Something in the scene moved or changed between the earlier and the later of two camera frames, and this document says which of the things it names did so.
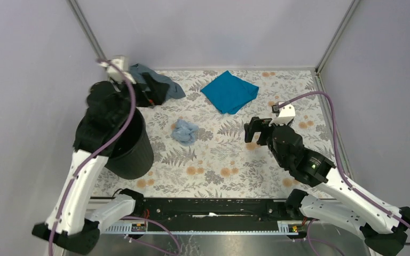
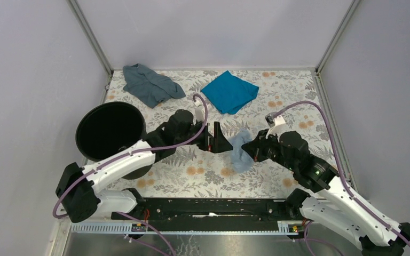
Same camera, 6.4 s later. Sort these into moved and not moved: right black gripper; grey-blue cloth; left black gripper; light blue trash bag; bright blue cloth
Moved: right black gripper; left black gripper; light blue trash bag
Not moved: bright blue cloth; grey-blue cloth
